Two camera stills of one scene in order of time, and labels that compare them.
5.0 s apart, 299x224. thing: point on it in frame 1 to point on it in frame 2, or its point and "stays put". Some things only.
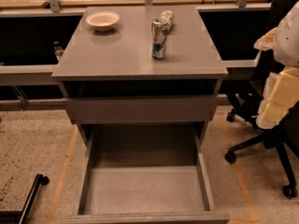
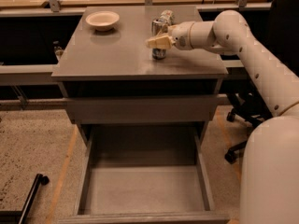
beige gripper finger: [280, 94] to [164, 42]
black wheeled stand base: [8, 217] stays put
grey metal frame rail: [27, 76] stays put
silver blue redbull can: [159, 32] stays put
